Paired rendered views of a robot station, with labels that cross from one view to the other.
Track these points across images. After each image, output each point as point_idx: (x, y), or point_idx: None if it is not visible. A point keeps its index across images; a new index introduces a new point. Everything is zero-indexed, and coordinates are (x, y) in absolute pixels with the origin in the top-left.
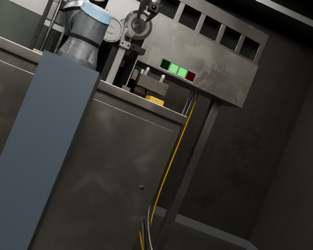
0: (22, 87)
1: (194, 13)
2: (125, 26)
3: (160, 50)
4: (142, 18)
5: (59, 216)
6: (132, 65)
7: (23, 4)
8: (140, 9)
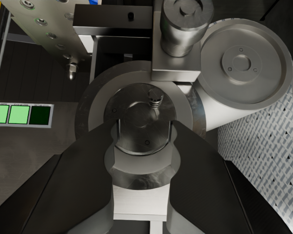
0: None
1: None
2: (191, 92)
3: (58, 139)
4: (136, 149)
5: None
6: (109, 4)
7: None
8: (212, 166)
